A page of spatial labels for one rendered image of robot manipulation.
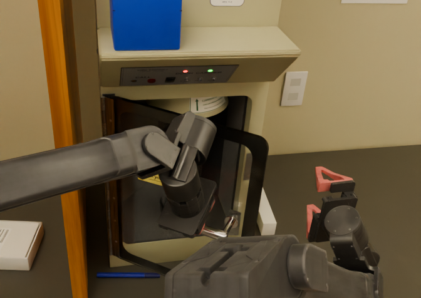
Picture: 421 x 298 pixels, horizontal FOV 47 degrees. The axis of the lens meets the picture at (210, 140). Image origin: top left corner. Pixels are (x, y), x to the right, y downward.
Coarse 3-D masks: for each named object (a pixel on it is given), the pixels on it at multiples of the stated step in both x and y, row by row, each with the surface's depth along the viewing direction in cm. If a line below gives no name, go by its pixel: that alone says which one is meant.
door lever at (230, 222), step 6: (228, 216) 87; (228, 222) 87; (234, 222) 87; (204, 228) 85; (210, 228) 85; (228, 228) 86; (204, 234) 85; (210, 234) 84; (216, 234) 84; (222, 234) 84
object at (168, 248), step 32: (128, 128) 87; (160, 128) 84; (224, 128) 79; (224, 160) 82; (256, 160) 79; (128, 192) 95; (160, 192) 91; (224, 192) 85; (256, 192) 82; (128, 224) 99; (224, 224) 89; (128, 256) 104; (160, 256) 100
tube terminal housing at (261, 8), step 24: (96, 0) 78; (192, 0) 81; (264, 0) 84; (96, 24) 80; (192, 24) 83; (216, 24) 84; (240, 24) 85; (264, 24) 86; (120, 96) 88; (144, 96) 89; (168, 96) 90; (192, 96) 91; (264, 96) 95; (120, 264) 110
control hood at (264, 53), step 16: (192, 32) 81; (208, 32) 82; (224, 32) 82; (240, 32) 83; (256, 32) 83; (272, 32) 84; (112, 48) 73; (192, 48) 75; (208, 48) 75; (224, 48) 76; (240, 48) 76; (256, 48) 77; (272, 48) 77; (288, 48) 78; (112, 64) 73; (128, 64) 74; (144, 64) 75; (160, 64) 75; (176, 64) 76; (192, 64) 77; (208, 64) 78; (224, 64) 78; (240, 64) 79; (256, 64) 80; (272, 64) 81; (288, 64) 82; (112, 80) 80; (240, 80) 87; (256, 80) 88; (272, 80) 89
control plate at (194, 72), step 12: (132, 72) 77; (144, 72) 78; (156, 72) 78; (168, 72) 79; (180, 72) 79; (192, 72) 80; (204, 72) 81; (216, 72) 81; (228, 72) 82; (120, 84) 82; (132, 84) 83; (144, 84) 83; (156, 84) 84; (168, 84) 85
